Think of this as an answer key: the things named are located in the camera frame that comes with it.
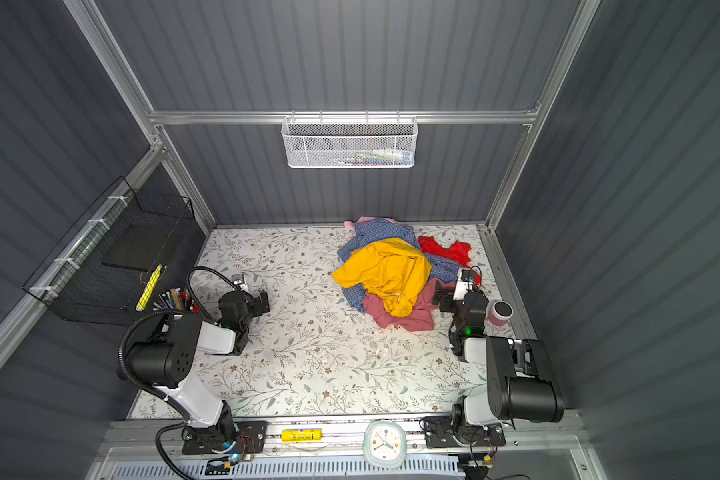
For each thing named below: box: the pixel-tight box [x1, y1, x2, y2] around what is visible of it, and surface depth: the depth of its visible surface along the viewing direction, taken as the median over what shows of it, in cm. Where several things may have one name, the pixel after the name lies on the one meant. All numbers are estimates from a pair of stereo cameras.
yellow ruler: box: [135, 264, 163, 311], surface depth 70 cm
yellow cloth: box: [332, 238, 432, 317], surface depth 96 cm
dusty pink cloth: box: [362, 278, 455, 331], surface depth 93 cm
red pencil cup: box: [152, 287, 201, 313], surface depth 85 cm
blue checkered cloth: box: [342, 286, 366, 314], surface depth 98 cm
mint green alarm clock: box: [363, 421, 407, 469], surface depth 72 cm
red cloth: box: [418, 236, 472, 267], surface depth 117 cm
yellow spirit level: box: [281, 428, 323, 441], surface depth 75 cm
